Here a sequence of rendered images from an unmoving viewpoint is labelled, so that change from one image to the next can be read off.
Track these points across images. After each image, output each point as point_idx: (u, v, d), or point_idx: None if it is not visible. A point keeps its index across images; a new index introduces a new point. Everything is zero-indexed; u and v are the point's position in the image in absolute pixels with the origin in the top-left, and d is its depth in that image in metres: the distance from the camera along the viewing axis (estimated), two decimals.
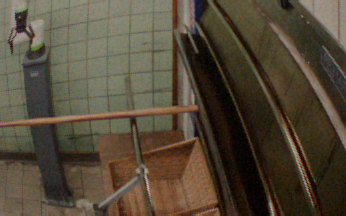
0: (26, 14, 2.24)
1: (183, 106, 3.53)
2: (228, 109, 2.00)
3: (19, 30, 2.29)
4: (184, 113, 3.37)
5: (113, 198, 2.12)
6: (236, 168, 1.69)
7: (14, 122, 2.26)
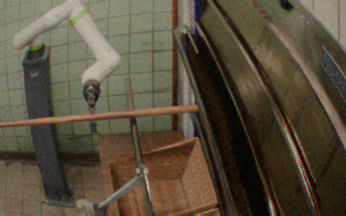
0: (87, 83, 2.50)
1: (183, 106, 3.53)
2: (228, 109, 2.00)
3: None
4: (184, 113, 3.37)
5: (113, 198, 2.12)
6: (236, 168, 1.69)
7: (14, 122, 2.26)
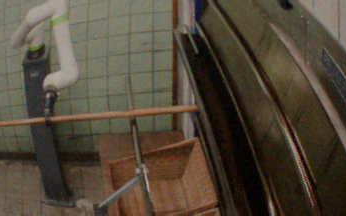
0: (46, 89, 2.46)
1: None
2: (228, 109, 2.00)
3: None
4: (184, 113, 3.37)
5: (113, 198, 2.12)
6: (236, 168, 1.69)
7: None
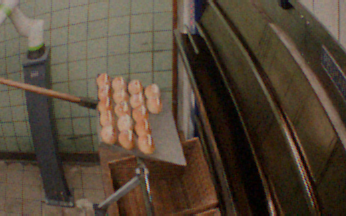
0: None
1: (183, 106, 3.53)
2: (228, 109, 2.00)
3: None
4: (184, 113, 3.37)
5: (113, 198, 2.12)
6: (236, 168, 1.69)
7: None
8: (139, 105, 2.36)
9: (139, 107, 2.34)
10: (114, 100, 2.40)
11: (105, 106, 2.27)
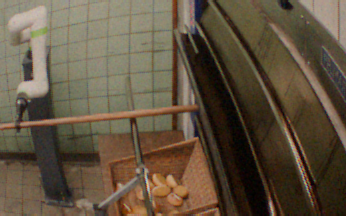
0: (18, 96, 2.45)
1: (183, 106, 3.53)
2: (228, 109, 2.00)
3: None
4: (184, 113, 3.37)
5: (113, 198, 2.12)
6: (236, 168, 1.69)
7: None
8: (123, 205, 2.63)
9: (124, 207, 2.62)
10: (158, 196, 2.77)
11: None
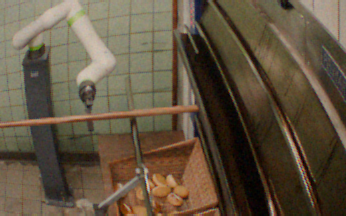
0: (83, 84, 2.48)
1: (183, 106, 3.53)
2: (228, 109, 2.00)
3: (86, 103, 2.42)
4: (184, 113, 3.37)
5: (113, 198, 2.12)
6: (236, 168, 1.69)
7: (14, 123, 2.26)
8: (123, 205, 2.63)
9: (124, 207, 2.62)
10: (158, 196, 2.77)
11: None
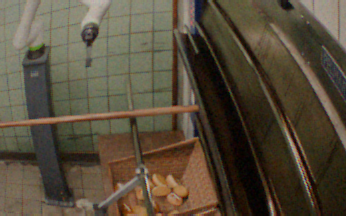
0: (86, 26, 2.39)
1: (183, 106, 3.53)
2: (228, 109, 2.00)
3: (86, 42, 2.34)
4: (184, 113, 3.37)
5: (113, 198, 2.12)
6: (236, 168, 1.69)
7: (14, 123, 2.26)
8: (123, 205, 2.63)
9: (124, 207, 2.62)
10: (158, 196, 2.77)
11: None
